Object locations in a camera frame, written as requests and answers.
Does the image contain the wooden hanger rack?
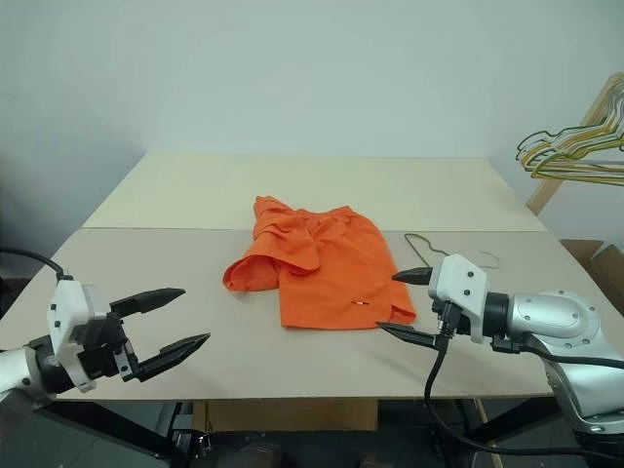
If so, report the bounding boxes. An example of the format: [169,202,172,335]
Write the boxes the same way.
[527,71,624,216]

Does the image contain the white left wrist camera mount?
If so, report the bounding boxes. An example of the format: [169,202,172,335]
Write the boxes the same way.
[47,278,112,394]

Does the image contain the bunch of wire hangers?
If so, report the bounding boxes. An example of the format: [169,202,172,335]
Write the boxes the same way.
[530,89,624,187]

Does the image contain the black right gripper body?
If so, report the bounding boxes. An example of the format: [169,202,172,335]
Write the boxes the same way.
[430,297,463,344]

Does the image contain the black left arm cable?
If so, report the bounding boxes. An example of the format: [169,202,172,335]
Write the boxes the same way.
[0,248,68,283]

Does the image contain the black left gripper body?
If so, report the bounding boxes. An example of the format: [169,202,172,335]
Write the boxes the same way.
[72,314,143,385]

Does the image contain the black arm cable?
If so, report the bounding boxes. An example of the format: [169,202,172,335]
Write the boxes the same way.
[0,248,68,283]
[490,338,624,370]
[422,333,624,458]

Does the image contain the open cardboard box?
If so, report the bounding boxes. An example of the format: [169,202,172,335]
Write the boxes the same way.
[559,238,624,321]

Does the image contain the brown cardboard sheet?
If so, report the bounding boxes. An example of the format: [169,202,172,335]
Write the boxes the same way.
[193,399,380,434]

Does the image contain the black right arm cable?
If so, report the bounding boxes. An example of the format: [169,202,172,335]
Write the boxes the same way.
[490,338,624,370]
[422,333,624,458]

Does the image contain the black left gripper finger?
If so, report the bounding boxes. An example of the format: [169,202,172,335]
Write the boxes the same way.
[109,288,187,319]
[136,332,212,383]

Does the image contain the orange shorts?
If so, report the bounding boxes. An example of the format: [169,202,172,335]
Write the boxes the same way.
[221,194,417,332]

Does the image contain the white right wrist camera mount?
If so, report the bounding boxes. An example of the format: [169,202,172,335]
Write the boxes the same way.
[427,253,490,343]

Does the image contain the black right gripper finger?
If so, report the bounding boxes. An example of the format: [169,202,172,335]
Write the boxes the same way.
[374,321,443,349]
[391,266,435,288]

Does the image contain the black table frame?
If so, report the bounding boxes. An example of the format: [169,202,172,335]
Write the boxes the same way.
[32,397,579,462]

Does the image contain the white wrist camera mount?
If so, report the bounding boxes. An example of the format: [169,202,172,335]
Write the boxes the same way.
[47,278,112,394]
[427,253,490,343]

